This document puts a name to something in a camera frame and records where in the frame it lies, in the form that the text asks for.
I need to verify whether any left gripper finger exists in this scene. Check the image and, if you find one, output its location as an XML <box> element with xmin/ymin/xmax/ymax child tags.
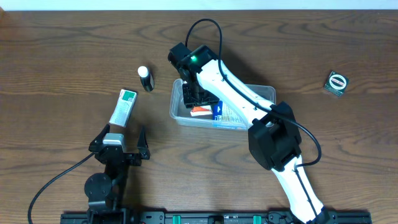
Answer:
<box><xmin>93</xmin><ymin>124</ymin><xmax>110</xmax><ymax>145</ymax></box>
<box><xmin>137</xmin><ymin>127</ymin><xmax>149</xmax><ymax>155</ymax></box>

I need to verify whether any red white medicine box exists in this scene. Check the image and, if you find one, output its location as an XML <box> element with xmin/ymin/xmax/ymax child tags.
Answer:
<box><xmin>190</xmin><ymin>105</ymin><xmax>213</xmax><ymax>117</ymax></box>

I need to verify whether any blue fever patch box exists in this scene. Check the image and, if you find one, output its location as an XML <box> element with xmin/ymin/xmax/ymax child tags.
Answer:
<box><xmin>212</xmin><ymin>101</ymin><xmax>247</xmax><ymax>130</ymax></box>

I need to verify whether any dark green square box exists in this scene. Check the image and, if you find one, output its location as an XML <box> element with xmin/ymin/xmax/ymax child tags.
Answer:
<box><xmin>323</xmin><ymin>70</ymin><xmax>349</xmax><ymax>97</ymax></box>

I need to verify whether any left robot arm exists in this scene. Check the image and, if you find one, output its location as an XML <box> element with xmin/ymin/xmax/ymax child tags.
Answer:
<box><xmin>84</xmin><ymin>124</ymin><xmax>150</xmax><ymax>223</ymax></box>

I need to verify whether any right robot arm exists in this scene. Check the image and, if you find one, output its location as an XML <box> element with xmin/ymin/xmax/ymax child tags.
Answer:
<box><xmin>168</xmin><ymin>43</ymin><xmax>329</xmax><ymax>223</ymax></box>

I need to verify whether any clear plastic container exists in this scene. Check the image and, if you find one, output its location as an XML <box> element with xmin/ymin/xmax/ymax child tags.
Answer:
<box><xmin>169</xmin><ymin>78</ymin><xmax>277</xmax><ymax>131</ymax></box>

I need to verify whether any white green medicine box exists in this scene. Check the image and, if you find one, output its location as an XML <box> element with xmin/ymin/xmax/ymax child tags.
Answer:
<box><xmin>109</xmin><ymin>89</ymin><xmax>137</xmax><ymax>128</ymax></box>

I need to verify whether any dark bottle white cap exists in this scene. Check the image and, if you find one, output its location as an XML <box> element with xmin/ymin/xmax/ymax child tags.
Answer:
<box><xmin>137</xmin><ymin>66</ymin><xmax>154</xmax><ymax>92</ymax></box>

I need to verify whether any black mounting rail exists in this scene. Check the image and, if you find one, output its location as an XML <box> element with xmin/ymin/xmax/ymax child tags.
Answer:
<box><xmin>60</xmin><ymin>210</ymin><xmax>373</xmax><ymax>224</ymax></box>

